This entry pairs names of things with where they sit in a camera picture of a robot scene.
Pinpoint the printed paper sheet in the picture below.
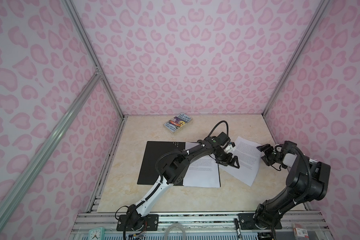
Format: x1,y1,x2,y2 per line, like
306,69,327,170
181,155,221,188
220,137,262,187

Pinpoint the white and black folder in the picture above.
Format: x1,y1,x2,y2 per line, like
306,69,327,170
137,140,222,189

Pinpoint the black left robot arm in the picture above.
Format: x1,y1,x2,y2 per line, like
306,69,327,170
118,120,240,235

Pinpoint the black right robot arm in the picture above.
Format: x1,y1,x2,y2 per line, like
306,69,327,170
254,141,331,230

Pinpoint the colourful paperback book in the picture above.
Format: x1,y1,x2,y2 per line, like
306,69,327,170
163,113,193,134

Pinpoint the black marker pen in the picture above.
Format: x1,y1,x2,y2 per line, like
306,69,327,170
234,218,242,240

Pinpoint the clear box with label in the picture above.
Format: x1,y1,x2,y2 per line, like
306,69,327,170
292,223,309,240

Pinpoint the clear plastic tube loop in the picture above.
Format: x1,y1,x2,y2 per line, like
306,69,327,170
164,223,187,240

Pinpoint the small teal alarm clock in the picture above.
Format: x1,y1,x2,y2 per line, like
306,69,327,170
88,227,105,240

